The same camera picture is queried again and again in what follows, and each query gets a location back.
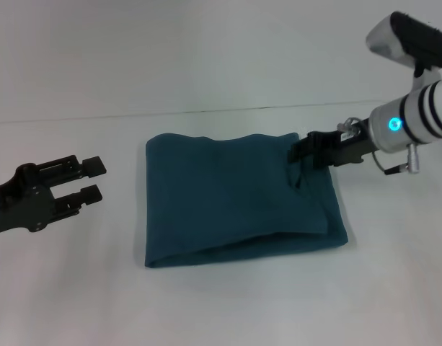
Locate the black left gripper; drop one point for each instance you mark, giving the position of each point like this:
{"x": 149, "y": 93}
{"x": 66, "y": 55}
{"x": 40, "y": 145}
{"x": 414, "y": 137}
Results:
{"x": 18, "y": 205}

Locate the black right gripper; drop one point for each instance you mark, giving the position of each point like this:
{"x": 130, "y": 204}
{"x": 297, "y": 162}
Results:
{"x": 350, "y": 149}

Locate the teal t-shirt with FREE print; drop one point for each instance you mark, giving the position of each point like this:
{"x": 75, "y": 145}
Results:
{"x": 224, "y": 198}

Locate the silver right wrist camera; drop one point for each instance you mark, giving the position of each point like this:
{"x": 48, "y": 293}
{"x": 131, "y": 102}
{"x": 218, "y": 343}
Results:
{"x": 408, "y": 36}

